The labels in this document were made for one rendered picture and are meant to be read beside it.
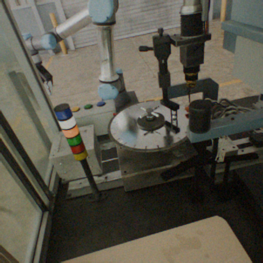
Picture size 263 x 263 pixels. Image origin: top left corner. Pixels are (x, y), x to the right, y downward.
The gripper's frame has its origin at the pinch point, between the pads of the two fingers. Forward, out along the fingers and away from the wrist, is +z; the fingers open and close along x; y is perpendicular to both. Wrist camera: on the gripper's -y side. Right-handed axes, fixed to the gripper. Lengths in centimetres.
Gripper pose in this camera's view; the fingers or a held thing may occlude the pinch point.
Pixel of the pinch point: (50, 93)
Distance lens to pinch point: 144.9
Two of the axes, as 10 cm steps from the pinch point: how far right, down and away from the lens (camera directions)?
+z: 1.6, 8.0, 5.8
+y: -7.4, -2.9, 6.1
